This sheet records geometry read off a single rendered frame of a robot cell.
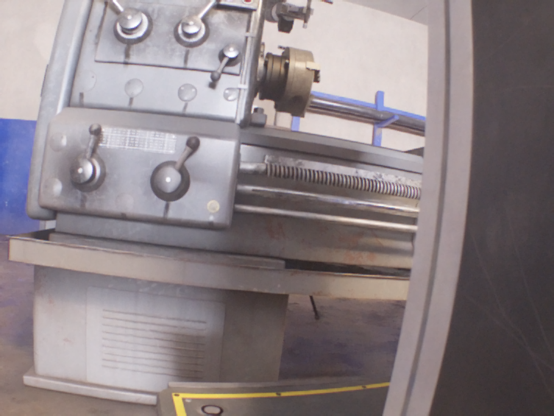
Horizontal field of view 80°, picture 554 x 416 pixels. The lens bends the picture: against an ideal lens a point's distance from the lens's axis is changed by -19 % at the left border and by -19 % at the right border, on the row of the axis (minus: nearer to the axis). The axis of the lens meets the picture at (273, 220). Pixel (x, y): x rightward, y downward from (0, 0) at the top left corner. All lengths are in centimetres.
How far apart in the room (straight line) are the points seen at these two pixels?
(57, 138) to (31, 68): 407
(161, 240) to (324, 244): 49
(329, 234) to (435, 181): 92
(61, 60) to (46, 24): 400
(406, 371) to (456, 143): 19
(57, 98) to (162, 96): 33
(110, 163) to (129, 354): 54
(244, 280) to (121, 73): 69
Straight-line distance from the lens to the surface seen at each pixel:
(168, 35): 123
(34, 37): 528
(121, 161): 103
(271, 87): 141
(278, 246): 120
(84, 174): 99
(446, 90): 35
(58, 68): 129
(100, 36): 127
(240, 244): 118
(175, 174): 94
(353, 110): 446
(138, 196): 101
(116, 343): 119
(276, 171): 110
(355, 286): 110
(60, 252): 107
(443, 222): 32
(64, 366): 127
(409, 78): 535
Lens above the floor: 60
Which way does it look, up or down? 1 degrees down
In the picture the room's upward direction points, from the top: 7 degrees clockwise
